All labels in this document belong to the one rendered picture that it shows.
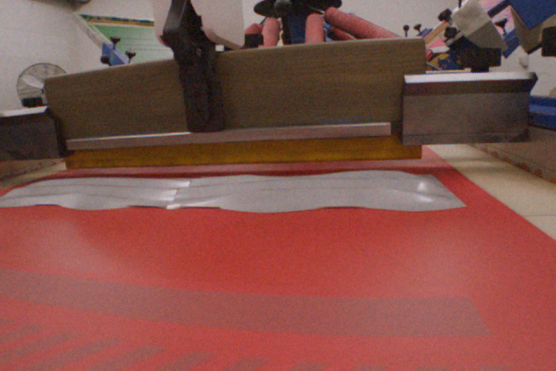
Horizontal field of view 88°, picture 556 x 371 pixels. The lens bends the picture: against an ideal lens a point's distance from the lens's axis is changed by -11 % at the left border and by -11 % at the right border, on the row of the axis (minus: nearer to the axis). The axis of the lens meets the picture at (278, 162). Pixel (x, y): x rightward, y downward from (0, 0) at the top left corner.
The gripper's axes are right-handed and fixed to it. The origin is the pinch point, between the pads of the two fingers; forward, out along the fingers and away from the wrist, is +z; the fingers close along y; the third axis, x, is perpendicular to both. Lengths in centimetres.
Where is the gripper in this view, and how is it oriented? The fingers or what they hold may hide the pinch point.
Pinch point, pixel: (215, 106)
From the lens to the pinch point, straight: 29.7
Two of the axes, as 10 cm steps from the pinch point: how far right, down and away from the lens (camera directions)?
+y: -1.7, 2.3, -9.6
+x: 9.8, -0.3, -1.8
